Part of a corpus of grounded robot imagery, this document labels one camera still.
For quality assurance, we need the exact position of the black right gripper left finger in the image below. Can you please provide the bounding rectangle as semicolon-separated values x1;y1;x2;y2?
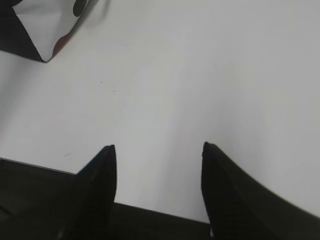
37;145;117;240

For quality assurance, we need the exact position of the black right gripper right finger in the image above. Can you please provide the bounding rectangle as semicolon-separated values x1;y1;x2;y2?
201;142;320;240

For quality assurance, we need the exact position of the navy blue lunch bag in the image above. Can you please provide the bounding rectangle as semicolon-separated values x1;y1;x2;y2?
0;0;89;63

